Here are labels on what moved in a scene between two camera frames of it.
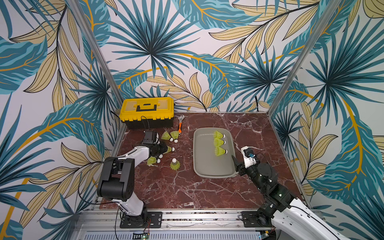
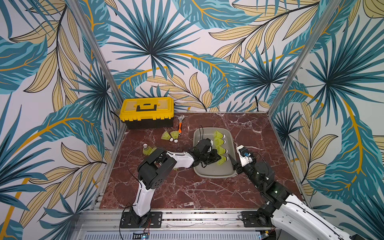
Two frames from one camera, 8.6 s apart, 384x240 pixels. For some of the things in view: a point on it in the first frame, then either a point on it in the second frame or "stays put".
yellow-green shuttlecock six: (169, 149) → (222, 159)
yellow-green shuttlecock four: (166, 136) stays put
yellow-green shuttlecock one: (218, 142) stays put
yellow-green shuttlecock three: (219, 151) stays put
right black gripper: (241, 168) stays put
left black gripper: (164, 148) → (215, 156)
